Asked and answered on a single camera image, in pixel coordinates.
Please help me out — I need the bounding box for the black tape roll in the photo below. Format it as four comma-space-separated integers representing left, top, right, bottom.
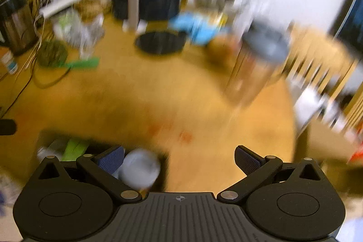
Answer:
118, 149, 161, 190

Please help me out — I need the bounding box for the green cream tube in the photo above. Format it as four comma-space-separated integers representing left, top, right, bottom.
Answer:
61, 139, 89, 161

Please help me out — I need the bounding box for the cardboard box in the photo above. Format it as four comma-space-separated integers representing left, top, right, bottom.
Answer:
36, 128, 171, 192

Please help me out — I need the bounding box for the wooden chair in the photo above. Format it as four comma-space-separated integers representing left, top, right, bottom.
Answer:
282, 23, 358, 134

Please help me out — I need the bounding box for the green net bag of limes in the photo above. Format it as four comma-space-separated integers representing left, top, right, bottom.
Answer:
36, 40, 100, 69

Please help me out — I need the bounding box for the clear shaker bottle grey lid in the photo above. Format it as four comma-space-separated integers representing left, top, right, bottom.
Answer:
225, 18, 290, 106

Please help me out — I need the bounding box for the clear bag of seeds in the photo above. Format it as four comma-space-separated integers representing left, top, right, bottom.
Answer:
50, 9, 105, 60

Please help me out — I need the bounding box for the black kettle base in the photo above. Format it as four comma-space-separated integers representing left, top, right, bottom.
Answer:
135, 31, 187, 55

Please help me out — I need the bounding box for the blue wet wipes pack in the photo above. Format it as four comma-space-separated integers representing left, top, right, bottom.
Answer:
167, 12, 228, 46

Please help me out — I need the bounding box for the black electric kettle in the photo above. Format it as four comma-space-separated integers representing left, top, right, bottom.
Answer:
0, 0, 39, 56

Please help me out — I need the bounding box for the monitor screen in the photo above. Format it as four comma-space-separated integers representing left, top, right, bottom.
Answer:
330, 0, 362, 60

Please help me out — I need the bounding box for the white power strip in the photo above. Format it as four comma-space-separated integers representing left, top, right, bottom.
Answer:
39, 0, 80, 19

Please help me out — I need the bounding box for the black audio cable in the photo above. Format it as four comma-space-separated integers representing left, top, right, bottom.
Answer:
0, 18, 71, 118

